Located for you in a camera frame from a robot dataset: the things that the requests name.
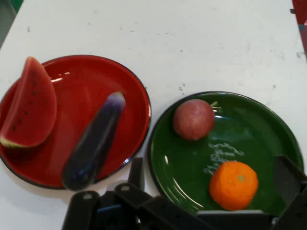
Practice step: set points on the red plate with black rim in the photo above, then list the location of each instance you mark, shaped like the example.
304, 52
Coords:
79, 95

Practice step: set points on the black tape piece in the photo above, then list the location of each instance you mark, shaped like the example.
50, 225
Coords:
292, 10

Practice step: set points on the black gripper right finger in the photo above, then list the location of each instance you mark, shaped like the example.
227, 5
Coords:
292, 187

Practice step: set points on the green plate with white writing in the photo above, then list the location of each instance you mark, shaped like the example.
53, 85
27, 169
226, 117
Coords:
251, 124

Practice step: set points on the orange toy tangerine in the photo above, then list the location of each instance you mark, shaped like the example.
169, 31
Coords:
232, 185

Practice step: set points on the green foam block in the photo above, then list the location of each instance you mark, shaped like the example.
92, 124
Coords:
18, 4

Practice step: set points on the large red foam block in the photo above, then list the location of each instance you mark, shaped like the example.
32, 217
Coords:
301, 9

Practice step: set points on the red watermelon slice toy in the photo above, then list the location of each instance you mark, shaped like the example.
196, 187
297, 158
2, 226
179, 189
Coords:
31, 107

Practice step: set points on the purple toy eggplant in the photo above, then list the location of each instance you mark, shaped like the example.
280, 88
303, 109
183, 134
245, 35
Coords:
96, 143

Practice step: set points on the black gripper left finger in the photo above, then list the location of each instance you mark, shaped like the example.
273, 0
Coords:
84, 210

